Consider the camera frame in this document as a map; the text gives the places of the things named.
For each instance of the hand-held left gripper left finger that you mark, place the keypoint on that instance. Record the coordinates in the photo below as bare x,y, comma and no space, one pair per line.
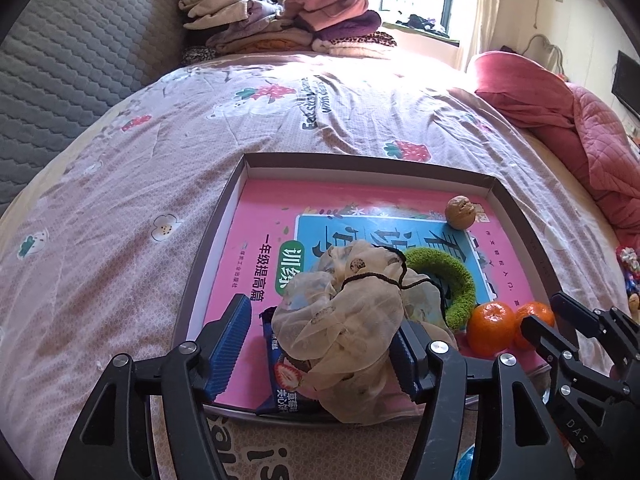
230,350

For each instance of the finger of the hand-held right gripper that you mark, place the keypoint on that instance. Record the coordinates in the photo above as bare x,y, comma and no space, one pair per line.
575,312
542,340

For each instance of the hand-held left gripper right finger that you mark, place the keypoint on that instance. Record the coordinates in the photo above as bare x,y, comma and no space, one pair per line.
402,365

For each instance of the orange mandarin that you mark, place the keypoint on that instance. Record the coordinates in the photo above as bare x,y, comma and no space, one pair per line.
535,317
492,330

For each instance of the cream mesh scrunchie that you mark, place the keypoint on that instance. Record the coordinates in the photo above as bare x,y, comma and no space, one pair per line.
340,320

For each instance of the grey cardboard tray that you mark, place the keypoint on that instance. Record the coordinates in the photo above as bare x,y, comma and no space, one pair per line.
210,260

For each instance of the walnut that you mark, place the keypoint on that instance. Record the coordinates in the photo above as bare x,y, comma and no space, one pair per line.
461,212

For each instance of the dark snack packet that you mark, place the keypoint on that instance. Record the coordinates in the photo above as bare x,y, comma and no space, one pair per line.
280,375

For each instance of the colourful plush toy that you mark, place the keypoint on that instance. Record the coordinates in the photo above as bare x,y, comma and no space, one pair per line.
629,270

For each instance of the pink book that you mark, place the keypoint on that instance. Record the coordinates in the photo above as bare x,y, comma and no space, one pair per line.
260,240

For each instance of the pink quilt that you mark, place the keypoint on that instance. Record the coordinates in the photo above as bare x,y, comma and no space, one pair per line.
605,155

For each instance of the pink pillow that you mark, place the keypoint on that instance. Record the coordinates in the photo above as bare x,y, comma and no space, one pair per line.
520,90

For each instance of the black television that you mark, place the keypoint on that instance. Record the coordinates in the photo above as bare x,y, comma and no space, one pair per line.
627,85

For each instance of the cream curtain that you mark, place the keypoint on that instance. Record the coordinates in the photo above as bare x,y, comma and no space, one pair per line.
475,10

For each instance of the pile of folded clothes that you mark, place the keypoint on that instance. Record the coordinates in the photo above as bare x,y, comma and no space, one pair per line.
280,20

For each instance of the grey quilted headboard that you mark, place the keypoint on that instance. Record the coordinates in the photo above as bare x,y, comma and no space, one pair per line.
75,50

